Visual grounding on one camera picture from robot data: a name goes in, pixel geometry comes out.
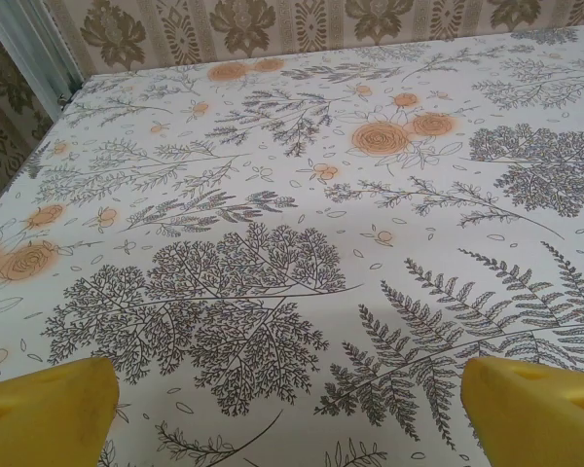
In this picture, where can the aluminium frame post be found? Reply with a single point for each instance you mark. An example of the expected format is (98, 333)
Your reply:
(34, 44)

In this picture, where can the floral patterned table cover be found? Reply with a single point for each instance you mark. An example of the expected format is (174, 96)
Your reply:
(292, 194)

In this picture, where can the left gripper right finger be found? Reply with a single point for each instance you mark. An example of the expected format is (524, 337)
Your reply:
(540, 423)

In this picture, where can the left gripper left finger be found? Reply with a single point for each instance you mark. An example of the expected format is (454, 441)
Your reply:
(44, 418)

